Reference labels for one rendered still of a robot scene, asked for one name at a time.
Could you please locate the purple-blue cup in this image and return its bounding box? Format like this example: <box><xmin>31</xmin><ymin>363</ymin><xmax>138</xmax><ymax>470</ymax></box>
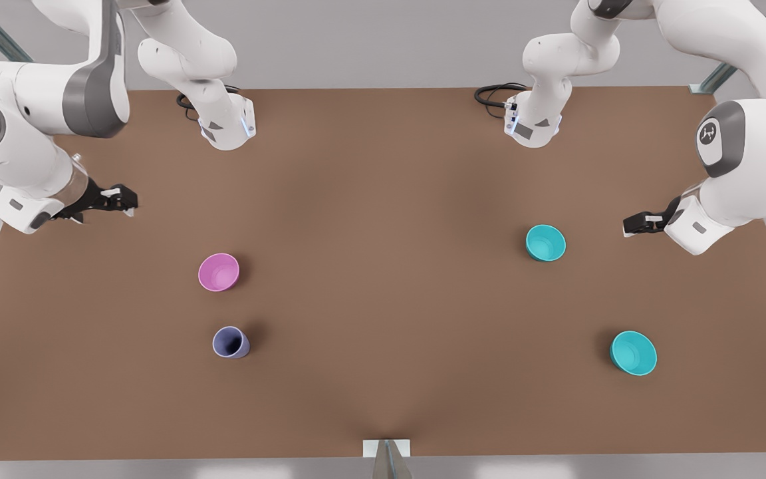
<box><xmin>213</xmin><ymin>326</ymin><xmax>251</xmax><ymax>359</ymax></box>

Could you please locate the pink bowl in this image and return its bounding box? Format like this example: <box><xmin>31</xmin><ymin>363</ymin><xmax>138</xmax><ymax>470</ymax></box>
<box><xmin>198</xmin><ymin>253</ymin><xmax>241</xmax><ymax>293</ymax></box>

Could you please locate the teal bowl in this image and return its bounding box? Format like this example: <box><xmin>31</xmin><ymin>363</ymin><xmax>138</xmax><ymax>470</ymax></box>
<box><xmin>525</xmin><ymin>224</ymin><xmax>567</xmax><ymax>262</ymax></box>
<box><xmin>610</xmin><ymin>331</ymin><xmax>658</xmax><ymax>377</ymax></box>

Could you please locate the black cable loop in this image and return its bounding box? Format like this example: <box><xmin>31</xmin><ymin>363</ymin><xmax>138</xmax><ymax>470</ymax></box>
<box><xmin>176</xmin><ymin>85</ymin><xmax>241</xmax><ymax>122</ymax></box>
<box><xmin>474</xmin><ymin>82</ymin><xmax>530</xmax><ymax>119</ymax></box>

